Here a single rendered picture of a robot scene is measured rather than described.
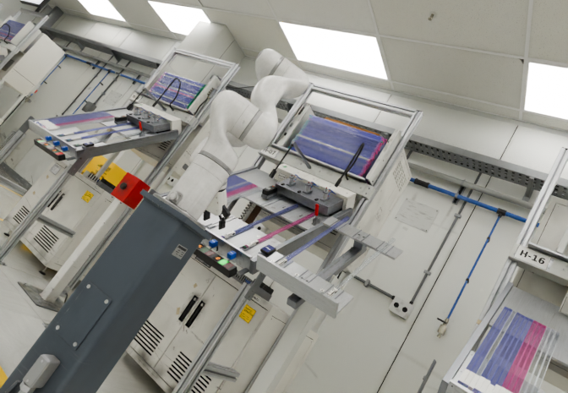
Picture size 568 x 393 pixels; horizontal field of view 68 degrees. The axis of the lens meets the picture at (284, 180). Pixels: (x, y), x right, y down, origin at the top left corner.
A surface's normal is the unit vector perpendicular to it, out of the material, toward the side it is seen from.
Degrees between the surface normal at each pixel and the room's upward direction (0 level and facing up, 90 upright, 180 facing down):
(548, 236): 90
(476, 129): 90
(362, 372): 90
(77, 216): 90
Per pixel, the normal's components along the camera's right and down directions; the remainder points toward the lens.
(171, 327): -0.38, -0.49
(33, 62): 0.75, 0.33
